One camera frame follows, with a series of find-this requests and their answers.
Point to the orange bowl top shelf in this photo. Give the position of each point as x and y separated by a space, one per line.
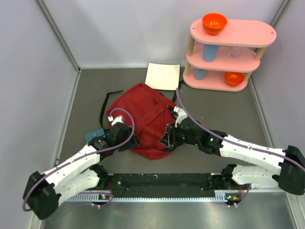
214 23

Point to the pink three-tier shelf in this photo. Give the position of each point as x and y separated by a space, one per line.
224 62

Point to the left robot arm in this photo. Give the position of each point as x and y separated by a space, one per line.
45 192

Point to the blue cup shelf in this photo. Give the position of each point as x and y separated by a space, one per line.
199 74
209 52

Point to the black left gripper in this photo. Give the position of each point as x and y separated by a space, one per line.
133 142

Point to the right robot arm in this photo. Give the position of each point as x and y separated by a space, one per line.
283 168

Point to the blue cup middle shelf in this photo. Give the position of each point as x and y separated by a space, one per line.
209 52

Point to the red student backpack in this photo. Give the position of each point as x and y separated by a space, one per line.
148 112

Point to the blue cup bottom shelf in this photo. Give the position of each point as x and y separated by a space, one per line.
199 74

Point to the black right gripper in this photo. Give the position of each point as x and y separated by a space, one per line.
168 139

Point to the orange bowl bottom shelf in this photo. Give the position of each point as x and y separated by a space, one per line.
233 78

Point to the orange bowl shelf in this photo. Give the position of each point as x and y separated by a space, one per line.
214 23
233 78

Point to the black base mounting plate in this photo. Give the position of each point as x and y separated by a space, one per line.
183 185

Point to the blue snap wallet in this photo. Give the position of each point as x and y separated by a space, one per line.
95 133

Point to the clear glass cup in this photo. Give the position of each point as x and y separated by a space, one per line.
234 51

